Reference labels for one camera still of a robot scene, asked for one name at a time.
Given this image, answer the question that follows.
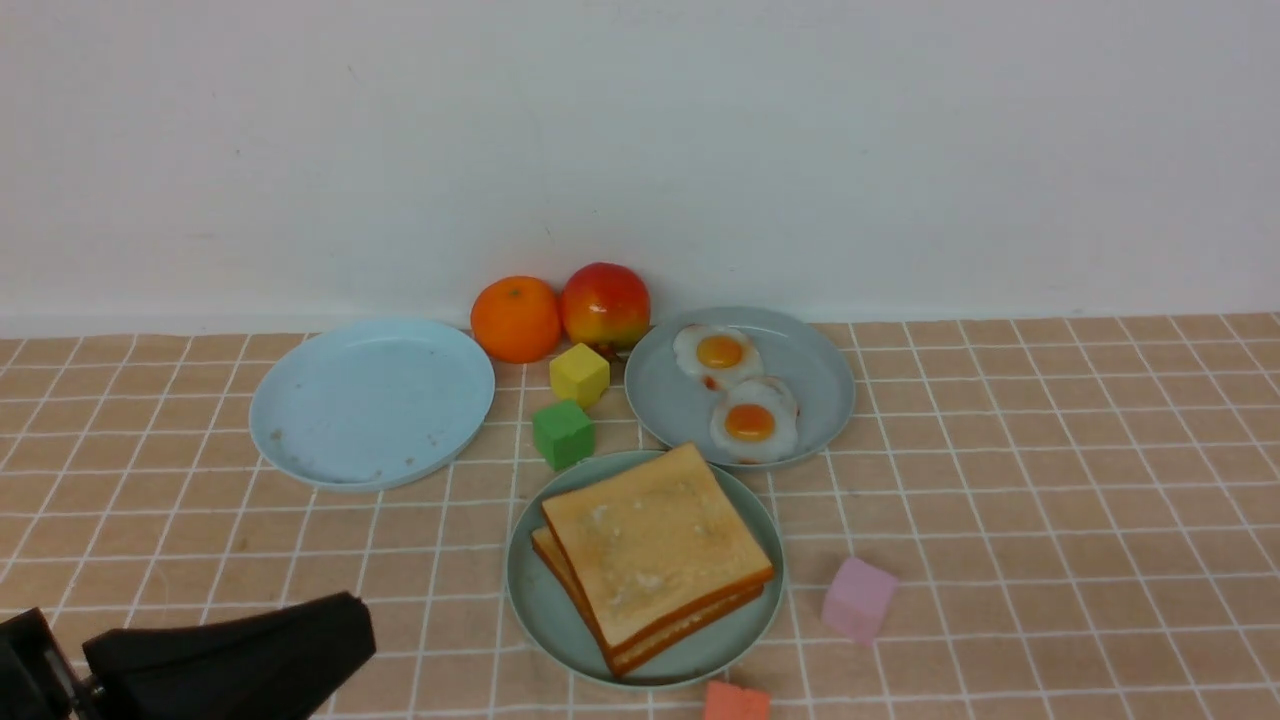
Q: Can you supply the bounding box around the yellow cube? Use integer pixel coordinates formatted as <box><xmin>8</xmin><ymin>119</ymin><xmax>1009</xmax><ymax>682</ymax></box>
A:
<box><xmin>549</xmin><ymin>343</ymin><xmax>612</xmax><ymax>410</ymax></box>

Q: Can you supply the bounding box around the light blue plate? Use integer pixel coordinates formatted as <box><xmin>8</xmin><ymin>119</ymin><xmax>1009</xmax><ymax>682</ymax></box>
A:
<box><xmin>250</xmin><ymin>318</ymin><xmax>497</xmax><ymax>493</ymax></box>

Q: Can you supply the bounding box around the teal green plate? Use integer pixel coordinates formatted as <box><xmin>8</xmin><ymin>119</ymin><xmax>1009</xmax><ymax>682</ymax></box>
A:
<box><xmin>506</xmin><ymin>451</ymin><xmax>786</xmax><ymax>691</ymax></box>

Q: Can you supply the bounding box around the fried egg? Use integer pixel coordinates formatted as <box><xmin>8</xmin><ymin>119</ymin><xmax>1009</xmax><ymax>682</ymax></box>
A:
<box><xmin>672</xmin><ymin>324</ymin><xmax>765</xmax><ymax>392</ymax></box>
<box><xmin>709</xmin><ymin>375</ymin><xmax>799</xmax><ymax>465</ymax></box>

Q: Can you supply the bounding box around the front fried egg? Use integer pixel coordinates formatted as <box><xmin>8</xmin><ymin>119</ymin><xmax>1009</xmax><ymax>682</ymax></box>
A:
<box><xmin>709</xmin><ymin>375</ymin><xmax>799</xmax><ymax>465</ymax></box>

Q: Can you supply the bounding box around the pink cube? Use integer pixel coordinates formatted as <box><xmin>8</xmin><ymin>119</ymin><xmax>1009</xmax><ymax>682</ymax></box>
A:
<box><xmin>820</xmin><ymin>556</ymin><xmax>899</xmax><ymax>646</ymax></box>

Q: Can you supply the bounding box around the orange red cube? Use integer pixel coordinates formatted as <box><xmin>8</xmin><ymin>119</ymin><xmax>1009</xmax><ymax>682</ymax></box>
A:
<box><xmin>701</xmin><ymin>682</ymin><xmax>771</xmax><ymax>720</ymax></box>

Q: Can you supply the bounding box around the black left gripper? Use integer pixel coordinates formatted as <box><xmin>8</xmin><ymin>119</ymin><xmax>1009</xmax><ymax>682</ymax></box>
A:
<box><xmin>1</xmin><ymin>592</ymin><xmax>378</xmax><ymax>719</ymax></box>

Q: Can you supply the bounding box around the back fried egg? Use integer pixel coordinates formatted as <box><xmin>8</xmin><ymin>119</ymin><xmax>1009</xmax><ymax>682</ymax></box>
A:
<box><xmin>672</xmin><ymin>324</ymin><xmax>765</xmax><ymax>392</ymax></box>

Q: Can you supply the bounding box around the red yellow apple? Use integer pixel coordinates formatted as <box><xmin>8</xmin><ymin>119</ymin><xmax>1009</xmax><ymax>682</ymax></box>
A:
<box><xmin>559</xmin><ymin>263</ymin><xmax>652</xmax><ymax>354</ymax></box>

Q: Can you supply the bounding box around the grey blue plate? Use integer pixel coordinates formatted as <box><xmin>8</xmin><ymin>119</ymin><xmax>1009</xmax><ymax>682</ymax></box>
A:
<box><xmin>623</xmin><ymin>306</ymin><xmax>856</xmax><ymax>471</ymax></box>

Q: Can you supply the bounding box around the toast slice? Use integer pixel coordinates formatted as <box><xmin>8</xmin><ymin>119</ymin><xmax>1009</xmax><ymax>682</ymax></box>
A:
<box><xmin>540</xmin><ymin>443</ymin><xmax>774</xmax><ymax>653</ymax></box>
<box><xmin>531</xmin><ymin>527</ymin><xmax>765</xmax><ymax>678</ymax></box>

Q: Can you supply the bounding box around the green cube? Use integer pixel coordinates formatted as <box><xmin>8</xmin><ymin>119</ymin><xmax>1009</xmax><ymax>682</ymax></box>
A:
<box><xmin>532</xmin><ymin>398</ymin><xmax>596</xmax><ymax>471</ymax></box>

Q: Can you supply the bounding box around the orange fruit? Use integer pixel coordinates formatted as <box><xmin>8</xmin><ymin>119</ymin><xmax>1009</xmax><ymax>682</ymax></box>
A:
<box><xmin>470</xmin><ymin>275</ymin><xmax>562</xmax><ymax>364</ymax></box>

